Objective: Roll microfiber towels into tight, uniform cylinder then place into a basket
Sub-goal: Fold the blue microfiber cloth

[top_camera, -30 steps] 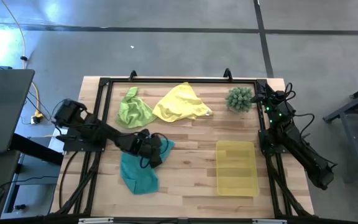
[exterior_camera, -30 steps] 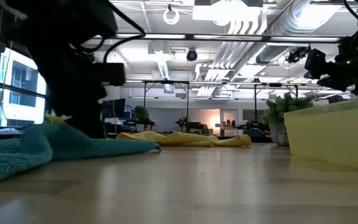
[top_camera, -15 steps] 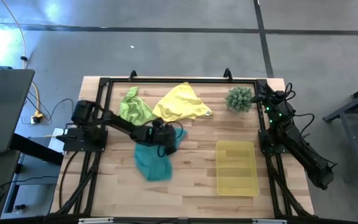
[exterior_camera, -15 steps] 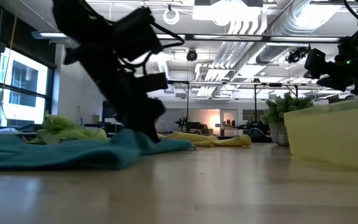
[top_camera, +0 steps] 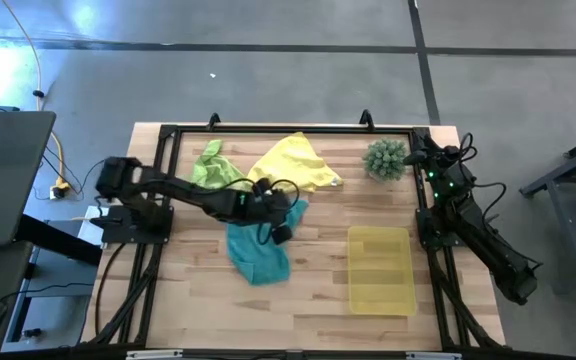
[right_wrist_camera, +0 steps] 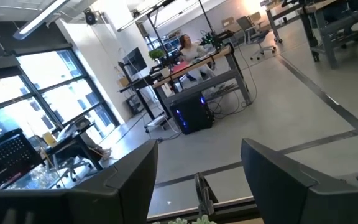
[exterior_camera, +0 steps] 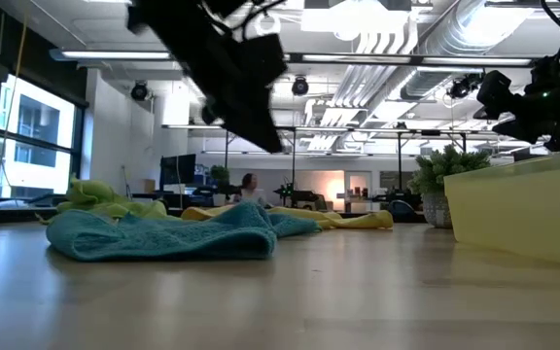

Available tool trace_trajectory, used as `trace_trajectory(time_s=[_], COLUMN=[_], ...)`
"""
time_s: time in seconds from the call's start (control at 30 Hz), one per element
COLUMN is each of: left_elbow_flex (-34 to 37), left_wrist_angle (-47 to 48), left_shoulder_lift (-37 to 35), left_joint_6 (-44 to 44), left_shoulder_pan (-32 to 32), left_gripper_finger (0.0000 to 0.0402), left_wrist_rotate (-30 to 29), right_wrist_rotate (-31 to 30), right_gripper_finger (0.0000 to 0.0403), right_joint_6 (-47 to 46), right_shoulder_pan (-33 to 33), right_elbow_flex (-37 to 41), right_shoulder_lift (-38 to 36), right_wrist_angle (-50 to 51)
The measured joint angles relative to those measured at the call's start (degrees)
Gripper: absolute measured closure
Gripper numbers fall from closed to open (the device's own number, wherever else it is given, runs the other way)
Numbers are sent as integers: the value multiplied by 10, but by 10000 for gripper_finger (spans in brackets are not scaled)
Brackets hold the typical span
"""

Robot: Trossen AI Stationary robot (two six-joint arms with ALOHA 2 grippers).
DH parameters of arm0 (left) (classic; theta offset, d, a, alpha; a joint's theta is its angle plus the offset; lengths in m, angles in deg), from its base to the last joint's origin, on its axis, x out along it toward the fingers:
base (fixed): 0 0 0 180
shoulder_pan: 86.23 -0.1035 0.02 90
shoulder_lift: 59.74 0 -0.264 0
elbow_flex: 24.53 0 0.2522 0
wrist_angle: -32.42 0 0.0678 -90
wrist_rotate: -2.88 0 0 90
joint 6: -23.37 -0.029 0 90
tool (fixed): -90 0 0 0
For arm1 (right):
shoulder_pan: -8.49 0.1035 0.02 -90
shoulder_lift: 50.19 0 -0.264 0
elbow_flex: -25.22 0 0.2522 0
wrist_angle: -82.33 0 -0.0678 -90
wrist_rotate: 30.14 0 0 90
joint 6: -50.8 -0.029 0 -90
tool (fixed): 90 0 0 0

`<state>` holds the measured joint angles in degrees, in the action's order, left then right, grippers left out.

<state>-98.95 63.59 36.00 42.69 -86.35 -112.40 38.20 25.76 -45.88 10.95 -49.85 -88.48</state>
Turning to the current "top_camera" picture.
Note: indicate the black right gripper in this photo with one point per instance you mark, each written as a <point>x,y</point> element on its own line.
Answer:
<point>450,167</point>

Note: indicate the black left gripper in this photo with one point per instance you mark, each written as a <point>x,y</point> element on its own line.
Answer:
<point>268,205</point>

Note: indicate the teal microfiber towel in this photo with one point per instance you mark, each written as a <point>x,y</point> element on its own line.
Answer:
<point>258,260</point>

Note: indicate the yellow microfiber towel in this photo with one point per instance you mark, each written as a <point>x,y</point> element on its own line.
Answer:
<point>293,160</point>

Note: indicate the green microfiber towel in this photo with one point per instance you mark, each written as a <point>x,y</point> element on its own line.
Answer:
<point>210,170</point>

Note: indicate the yellow translucent plastic basket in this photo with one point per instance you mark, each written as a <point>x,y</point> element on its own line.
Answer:
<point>380,272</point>

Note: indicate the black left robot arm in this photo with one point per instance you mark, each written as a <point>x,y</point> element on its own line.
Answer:
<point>193,192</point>

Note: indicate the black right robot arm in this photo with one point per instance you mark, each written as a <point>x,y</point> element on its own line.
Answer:
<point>493,250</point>

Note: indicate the artificial green potted plant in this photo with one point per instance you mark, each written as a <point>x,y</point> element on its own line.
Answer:
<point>385,160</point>

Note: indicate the dark side table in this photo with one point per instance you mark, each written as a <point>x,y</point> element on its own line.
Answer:
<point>548,182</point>

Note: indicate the white sheet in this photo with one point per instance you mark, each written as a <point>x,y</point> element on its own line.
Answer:
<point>89,231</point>

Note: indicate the yellow power plug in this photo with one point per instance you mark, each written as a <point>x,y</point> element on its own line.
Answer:
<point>59,190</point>

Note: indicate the grey metal shelf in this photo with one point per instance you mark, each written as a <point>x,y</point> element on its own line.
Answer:
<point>63,270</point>

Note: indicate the small black connector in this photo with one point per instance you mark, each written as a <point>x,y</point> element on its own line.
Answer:
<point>32,332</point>

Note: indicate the black frame bracket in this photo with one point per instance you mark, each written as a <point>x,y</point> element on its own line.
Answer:
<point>366,119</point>
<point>213,121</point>

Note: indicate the black aluminium table frame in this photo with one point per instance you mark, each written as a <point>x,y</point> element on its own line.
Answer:
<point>293,129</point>

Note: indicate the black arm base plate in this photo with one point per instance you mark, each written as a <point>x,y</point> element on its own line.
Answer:
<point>118,234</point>
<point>425,241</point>

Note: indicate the silver table edge bracket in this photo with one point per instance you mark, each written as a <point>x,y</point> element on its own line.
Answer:
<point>154,355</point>
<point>433,356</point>

